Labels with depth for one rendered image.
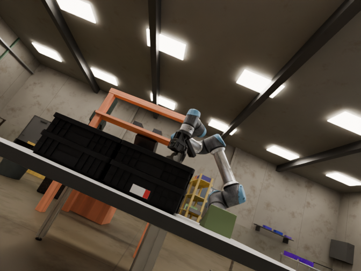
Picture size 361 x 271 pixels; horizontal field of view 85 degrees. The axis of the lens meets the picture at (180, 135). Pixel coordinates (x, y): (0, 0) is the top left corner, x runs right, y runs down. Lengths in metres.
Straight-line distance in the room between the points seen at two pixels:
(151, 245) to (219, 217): 0.66
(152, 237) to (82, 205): 3.49
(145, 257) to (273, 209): 11.01
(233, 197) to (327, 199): 12.14
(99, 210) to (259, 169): 9.04
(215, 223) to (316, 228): 11.70
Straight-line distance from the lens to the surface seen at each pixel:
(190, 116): 1.11
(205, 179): 7.67
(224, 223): 1.32
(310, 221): 12.70
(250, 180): 11.18
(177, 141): 1.03
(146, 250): 0.72
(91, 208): 4.09
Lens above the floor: 0.73
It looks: 20 degrees up
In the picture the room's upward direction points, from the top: 24 degrees clockwise
